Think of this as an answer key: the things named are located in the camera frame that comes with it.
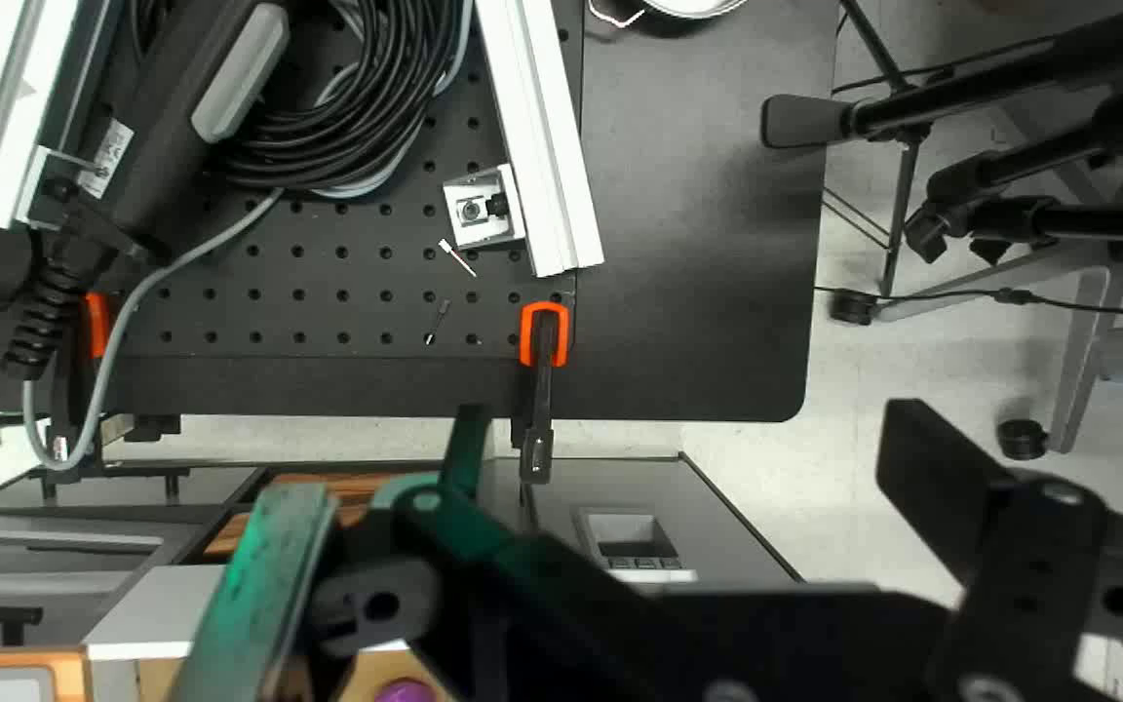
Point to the black device with grey pad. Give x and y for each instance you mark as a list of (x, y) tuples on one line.
[(165, 122)]

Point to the aluminium extrusion rail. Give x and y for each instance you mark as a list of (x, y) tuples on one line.
[(0, 109), (542, 129)]

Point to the grey stand leg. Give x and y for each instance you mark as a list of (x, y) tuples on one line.
[(1087, 346)]

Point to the toy kitchen with wooden counter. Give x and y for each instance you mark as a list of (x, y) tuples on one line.
[(290, 487)]

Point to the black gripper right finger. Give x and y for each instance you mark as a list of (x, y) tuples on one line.
[(945, 477)]

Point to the small silver metal bracket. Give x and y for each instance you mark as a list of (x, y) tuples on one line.
[(482, 213)]

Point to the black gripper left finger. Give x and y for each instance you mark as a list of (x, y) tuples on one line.
[(465, 455)]

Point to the black tripod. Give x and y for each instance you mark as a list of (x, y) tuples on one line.
[(976, 101)]

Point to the small silver screw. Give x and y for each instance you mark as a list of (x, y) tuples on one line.
[(456, 260)]

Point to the small dark screw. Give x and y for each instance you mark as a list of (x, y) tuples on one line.
[(436, 325)]

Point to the black caster wheel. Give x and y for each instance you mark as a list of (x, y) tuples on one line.
[(1018, 437)]

